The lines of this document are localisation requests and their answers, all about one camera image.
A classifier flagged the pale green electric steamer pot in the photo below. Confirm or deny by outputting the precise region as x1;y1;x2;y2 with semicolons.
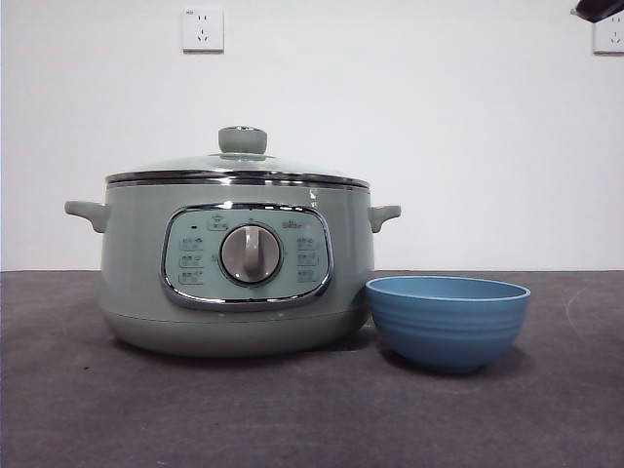
63;175;403;360

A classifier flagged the white wall socket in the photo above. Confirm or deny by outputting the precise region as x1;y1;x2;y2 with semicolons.
181;7;225;54
592;19;624;56

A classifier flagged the blue ribbed bowl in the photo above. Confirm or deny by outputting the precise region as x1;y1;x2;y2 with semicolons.
365;276;531;375

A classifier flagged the glass lid with green knob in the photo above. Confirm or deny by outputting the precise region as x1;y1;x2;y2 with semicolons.
105;125;371;189

